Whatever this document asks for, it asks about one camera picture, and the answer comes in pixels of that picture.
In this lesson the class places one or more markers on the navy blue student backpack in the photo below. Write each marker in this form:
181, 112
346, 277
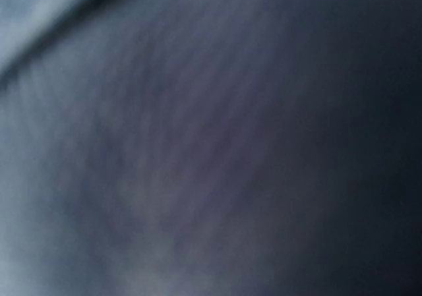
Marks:
210, 147

